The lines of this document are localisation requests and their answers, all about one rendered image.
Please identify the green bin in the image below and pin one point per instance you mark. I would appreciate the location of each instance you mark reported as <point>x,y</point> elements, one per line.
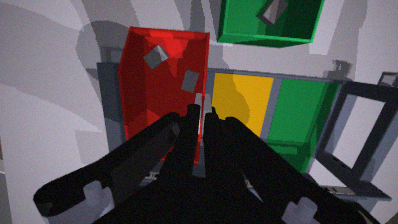
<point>244,26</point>

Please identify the dark grey shelf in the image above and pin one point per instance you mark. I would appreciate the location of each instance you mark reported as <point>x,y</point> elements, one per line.
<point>300,118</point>

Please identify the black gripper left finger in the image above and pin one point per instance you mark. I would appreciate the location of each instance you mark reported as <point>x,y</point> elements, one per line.
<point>86,194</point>

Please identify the grey metal block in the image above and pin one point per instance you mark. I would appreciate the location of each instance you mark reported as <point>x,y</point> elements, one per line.
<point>155,57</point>
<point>273,11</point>
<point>190,80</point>

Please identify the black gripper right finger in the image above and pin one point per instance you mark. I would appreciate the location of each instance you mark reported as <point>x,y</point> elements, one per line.
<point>280,186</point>

